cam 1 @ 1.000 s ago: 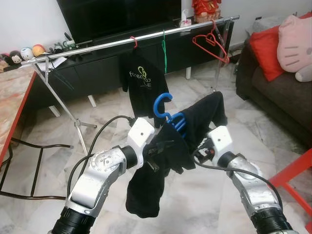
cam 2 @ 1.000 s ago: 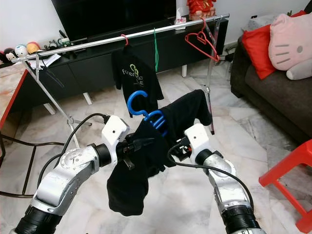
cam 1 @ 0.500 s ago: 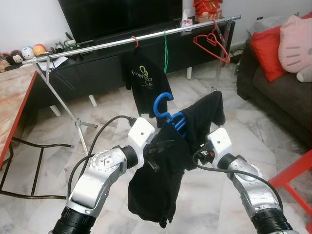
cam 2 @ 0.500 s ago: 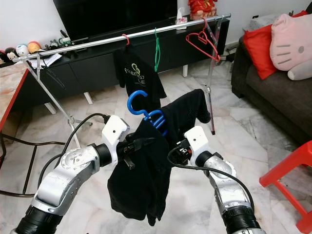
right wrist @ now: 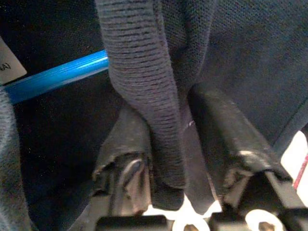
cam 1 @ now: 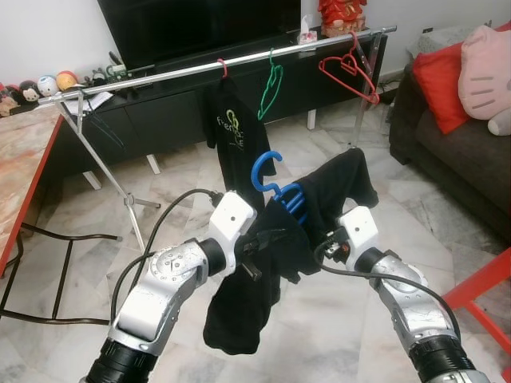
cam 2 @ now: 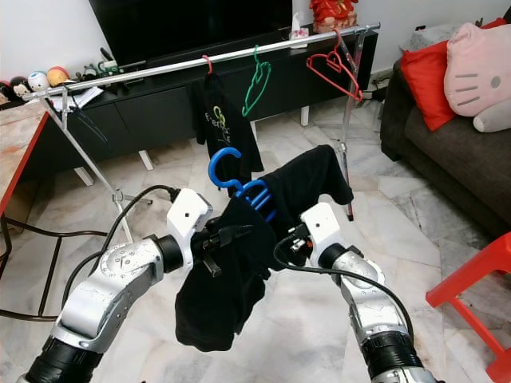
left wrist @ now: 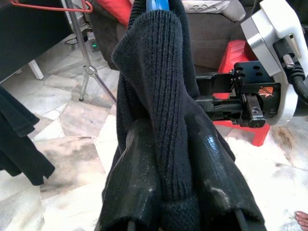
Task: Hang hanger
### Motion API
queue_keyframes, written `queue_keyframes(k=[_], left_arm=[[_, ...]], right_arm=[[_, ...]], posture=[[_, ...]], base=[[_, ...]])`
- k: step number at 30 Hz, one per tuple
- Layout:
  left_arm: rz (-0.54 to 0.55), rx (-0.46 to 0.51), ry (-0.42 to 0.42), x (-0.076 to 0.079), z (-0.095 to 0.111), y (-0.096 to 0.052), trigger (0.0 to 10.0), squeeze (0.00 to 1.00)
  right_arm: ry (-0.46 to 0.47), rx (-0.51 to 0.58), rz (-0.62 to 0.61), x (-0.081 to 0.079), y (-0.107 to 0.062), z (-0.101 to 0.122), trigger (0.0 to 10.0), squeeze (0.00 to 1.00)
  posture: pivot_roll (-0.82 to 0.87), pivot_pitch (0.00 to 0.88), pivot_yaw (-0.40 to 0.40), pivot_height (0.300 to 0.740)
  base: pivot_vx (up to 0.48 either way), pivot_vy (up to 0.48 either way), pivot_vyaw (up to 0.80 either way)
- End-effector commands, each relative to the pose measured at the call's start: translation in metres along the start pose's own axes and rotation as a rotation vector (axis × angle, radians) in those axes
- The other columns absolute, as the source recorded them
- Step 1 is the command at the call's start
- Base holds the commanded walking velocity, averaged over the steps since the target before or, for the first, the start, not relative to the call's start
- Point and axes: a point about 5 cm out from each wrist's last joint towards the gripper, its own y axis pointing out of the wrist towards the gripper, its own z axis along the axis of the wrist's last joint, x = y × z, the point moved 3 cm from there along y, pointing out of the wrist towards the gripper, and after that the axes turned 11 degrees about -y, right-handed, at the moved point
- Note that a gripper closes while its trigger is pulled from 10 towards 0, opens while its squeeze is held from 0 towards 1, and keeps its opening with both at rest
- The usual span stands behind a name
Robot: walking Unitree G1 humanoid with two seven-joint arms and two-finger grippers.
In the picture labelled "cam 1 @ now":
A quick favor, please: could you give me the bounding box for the marble pattern folding table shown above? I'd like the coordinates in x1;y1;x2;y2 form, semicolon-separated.
0;104;122;326

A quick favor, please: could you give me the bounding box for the green plastic hanger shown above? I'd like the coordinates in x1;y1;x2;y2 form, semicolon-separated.
257;49;285;122

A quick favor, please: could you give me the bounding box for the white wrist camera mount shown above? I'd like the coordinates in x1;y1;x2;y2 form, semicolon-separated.
337;206;380;256
209;191;258;276

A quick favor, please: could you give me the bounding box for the red laughing Buddha statue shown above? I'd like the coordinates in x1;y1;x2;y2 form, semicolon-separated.
318;0;368;37

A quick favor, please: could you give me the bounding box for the red cushion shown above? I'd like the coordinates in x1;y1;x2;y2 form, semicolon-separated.
411;22;511;135

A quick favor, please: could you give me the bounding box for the red wire hanger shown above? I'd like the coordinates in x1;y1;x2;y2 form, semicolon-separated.
318;32;382;106

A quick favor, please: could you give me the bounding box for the black printed t-shirt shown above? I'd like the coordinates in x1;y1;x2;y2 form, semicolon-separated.
200;76;276;196

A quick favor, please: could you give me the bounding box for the silver metal clothes rack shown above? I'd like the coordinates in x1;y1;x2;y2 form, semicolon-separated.
36;26;398;252

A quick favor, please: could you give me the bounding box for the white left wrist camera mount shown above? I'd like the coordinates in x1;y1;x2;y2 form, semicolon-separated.
209;191;258;276

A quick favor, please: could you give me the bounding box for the black flat screen television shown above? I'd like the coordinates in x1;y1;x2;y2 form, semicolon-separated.
97;0;303;71

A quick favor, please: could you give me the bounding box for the black cloth garment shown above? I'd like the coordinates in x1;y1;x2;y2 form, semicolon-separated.
204;148;380;356

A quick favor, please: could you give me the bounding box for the thin black hanger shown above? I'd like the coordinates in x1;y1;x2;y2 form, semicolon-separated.
76;94;127;152

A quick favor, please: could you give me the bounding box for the Mickey Mouse plush head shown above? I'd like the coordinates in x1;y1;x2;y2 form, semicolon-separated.
18;80;41;105

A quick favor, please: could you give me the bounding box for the Minnie Mouse plush head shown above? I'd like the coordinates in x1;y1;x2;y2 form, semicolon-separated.
0;82;21;109

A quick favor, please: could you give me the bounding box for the orange round plush head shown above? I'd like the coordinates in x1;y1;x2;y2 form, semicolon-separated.
56;70;79;91

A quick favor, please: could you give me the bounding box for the black TV cabinet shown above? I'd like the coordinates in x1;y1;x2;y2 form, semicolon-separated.
48;32;388;172

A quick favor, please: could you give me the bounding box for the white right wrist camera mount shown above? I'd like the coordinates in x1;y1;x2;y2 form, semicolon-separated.
337;206;380;256

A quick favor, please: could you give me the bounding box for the dark brown sofa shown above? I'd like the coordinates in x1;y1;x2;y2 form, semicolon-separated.
389;24;511;240

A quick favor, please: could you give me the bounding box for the red plastic stool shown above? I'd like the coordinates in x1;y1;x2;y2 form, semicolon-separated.
443;247;511;383

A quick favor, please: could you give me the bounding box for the white paper stack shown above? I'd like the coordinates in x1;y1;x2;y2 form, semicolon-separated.
80;90;113;109

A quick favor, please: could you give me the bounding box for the grey covered side table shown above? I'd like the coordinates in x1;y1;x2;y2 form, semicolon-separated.
407;24;480;57

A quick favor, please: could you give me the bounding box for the pink Hello Kitty cushion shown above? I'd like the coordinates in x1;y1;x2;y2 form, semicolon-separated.
458;26;511;120

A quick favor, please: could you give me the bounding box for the blue plastic hanger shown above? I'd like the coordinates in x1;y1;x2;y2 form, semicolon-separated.
251;150;309;226

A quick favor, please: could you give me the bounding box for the white tissue box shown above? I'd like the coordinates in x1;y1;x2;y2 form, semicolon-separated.
297;16;320;45

